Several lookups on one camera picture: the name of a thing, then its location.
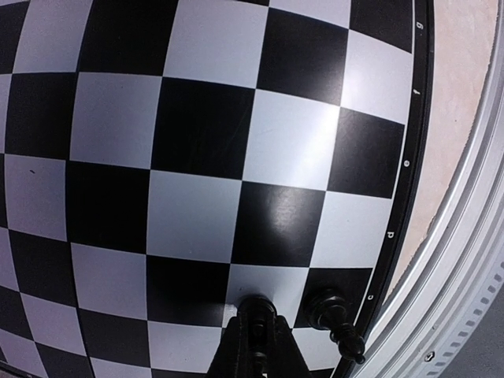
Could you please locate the black chess piece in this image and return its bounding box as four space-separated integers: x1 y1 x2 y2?
237 297 276 377

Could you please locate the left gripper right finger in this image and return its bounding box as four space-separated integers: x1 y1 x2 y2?
266 315 311 378

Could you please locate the black white chessboard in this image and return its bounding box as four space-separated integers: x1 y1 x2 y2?
1 1 434 377

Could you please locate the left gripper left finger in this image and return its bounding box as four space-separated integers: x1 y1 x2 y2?
206 311 254 378

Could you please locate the aluminium front frame rail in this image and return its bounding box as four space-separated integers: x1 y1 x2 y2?
354 1 503 377

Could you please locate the black chess bishop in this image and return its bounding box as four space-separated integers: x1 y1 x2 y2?
302 287 365 365

